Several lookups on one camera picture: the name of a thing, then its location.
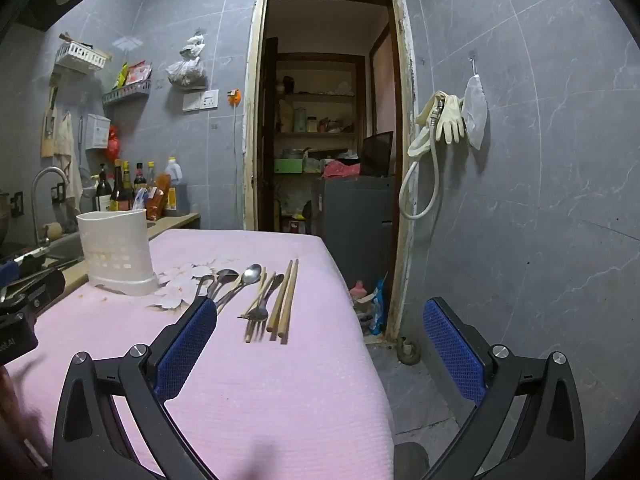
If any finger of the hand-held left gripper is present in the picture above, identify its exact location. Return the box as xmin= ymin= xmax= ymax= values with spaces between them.
xmin=0 ymin=269 xmax=67 ymax=317

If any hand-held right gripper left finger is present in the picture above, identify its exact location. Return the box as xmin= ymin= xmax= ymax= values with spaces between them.
xmin=52 ymin=296 xmax=218 ymax=480

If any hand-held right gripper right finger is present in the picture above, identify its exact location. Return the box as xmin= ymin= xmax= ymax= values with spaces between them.
xmin=422 ymin=296 xmax=586 ymax=480

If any metal fork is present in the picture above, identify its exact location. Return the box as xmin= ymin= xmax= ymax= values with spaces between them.
xmin=237 ymin=304 xmax=271 ymax=343

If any white plastic utensil holder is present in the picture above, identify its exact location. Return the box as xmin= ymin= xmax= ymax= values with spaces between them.
xmin=76 ymin=208 xmax=160 ymax=297

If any metal spoon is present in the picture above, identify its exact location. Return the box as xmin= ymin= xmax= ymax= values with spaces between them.
xmin=246 ymin=273 xmax=285 ymax=321
xmin=216 ymin=263 xmax=264 ymax=314
xmin=199 ymin=269 xmax=240 ymax=307

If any stainless steel sink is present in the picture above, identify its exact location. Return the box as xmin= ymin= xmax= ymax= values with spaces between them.
xmin=44 ymin=232 xmax=87 ymax=267

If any blue bag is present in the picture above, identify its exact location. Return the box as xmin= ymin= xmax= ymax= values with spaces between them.
xmin=372 ymin=277 xmax=389 ymax=336

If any metal faucet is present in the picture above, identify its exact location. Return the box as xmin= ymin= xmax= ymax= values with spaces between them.
xmin=31 ymin=166 xmax=69 ymax=249

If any dark bottle white label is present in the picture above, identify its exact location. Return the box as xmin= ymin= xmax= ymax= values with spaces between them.
xmin=94 ymin=163 xmax=114 ymax=213

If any clear bottle yellow cap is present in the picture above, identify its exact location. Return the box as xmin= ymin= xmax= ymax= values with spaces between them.
xmin=121 ymin=161 xmax=135 ymax=209

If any orange powder bag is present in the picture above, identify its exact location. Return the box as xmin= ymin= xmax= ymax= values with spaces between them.
xmin=147 ymin=174 xmax=172 ymax=221

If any stained hanging towel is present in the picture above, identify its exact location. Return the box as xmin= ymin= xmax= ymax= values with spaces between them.
xmin=54 ymin=110 xmax=84 ymax=199

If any dark oil jug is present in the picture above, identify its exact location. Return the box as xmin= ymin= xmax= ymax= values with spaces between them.
xmin=164 ymin=156 xmax=190 ymax=218

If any wooden cutting board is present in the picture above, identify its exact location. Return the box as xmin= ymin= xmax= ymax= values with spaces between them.
xmin=41 ymin=72 xmax=62 ymax=159

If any white perforated box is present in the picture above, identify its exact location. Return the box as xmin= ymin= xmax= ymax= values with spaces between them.
xmin=85 ymin=113 xmax=111 ymax=151

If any dark grey cabinet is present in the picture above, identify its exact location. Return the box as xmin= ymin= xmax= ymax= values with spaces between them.
xmin=312 ymin=175 xmax=396 ymax=292

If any black monitor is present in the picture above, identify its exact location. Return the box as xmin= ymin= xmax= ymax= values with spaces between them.
xmin=359 ymin=131 xmax=395 ymax=178

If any red cloth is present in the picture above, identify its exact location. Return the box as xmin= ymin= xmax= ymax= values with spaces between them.
xmin=322 ymin=159 xmax=361 ymax=180

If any cream rubber glove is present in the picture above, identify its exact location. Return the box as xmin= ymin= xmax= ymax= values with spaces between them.
xmin=435 ymin=94 xmax=466 ymax=144
xmin=407 ymin=91 xmax=445 ymax=157

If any red snack packet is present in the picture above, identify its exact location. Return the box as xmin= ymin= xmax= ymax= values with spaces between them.
xmin=125 ymin=61 xmax=153 ymax=86

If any white mesh bag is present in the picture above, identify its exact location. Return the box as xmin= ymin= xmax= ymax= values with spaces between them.
xmin=461 ymin=74 xmax=489 ymax=151

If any wooden storage shelf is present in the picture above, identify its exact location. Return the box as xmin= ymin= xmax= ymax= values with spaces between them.
xmin=272 ymin=52 xmax=367 ymax=172

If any hanging clear plastic bag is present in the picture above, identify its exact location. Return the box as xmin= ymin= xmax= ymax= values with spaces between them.
xmin=166 ymin=30 xmax=209 ymax=89

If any white hose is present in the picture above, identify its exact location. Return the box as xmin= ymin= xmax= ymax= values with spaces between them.
xmin=398 ymin=100 xmax=447 ymax=220

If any grey wall shelf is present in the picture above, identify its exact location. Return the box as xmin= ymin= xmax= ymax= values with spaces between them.
xmin=102 ymin=80 xmax=153 ymax=107

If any white wall basket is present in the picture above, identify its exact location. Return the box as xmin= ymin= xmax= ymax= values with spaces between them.
xmin=55 ymin=41 xmax=112 ymax=72

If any wooden door frame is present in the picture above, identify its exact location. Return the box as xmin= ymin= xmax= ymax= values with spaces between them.
xmin=242 ymin=0 xmax=419 ymax=344

